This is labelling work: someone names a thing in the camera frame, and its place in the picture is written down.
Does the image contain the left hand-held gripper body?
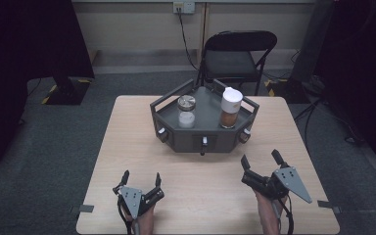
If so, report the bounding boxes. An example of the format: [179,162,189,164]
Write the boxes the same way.
[112,185,165,220]

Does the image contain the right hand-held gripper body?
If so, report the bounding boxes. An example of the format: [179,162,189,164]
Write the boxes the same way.
[241,165,313,205]

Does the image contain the dark grey hexagonal tray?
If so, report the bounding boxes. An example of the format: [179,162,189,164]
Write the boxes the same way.
[149,77,260,157]

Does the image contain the white lid spice jar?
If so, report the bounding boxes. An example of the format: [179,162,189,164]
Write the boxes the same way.
[218,86,245,129]

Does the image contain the silver lid glass shaker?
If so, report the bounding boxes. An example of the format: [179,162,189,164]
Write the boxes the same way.
[176,94,198,129]

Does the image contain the person's left hand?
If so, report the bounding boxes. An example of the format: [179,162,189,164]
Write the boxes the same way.
[125,205,157,235]

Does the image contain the person's right hand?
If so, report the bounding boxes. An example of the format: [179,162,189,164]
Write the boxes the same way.
[253,190,290,235]

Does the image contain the grey tape strip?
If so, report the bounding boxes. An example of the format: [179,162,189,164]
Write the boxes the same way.
[70,204,95,215]
[316,199,343,215]

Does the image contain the black stand base yellow stripes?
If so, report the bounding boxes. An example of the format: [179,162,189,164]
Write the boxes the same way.
[263,77,311,105]
[41,75,93,107]

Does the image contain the black folding chair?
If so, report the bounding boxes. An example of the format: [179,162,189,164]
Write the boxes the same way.
[196,29,279,97]

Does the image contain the grey curtain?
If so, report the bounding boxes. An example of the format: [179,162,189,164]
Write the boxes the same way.
[289,0,337,83]

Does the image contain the dark curtain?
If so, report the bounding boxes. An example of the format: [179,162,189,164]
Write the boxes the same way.
[313,0,376,181]
[0,0,95,178]

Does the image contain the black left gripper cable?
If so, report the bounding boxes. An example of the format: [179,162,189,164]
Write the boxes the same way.
[117,195,135,235]

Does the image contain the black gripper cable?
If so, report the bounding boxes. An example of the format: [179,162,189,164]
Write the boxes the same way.
[117,195,135,235]
[275,195,296,235]

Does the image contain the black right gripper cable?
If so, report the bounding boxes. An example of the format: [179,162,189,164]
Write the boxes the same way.
[275,195,296,235]

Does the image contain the black floor cable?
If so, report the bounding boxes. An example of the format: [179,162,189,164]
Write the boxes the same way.
[293,97,323,150]

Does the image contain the black wall socket cable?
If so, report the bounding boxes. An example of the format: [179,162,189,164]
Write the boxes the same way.
[175,7,200,71]

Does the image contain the white wall socket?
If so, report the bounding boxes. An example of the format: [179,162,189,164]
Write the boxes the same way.
[172,1,197,15]

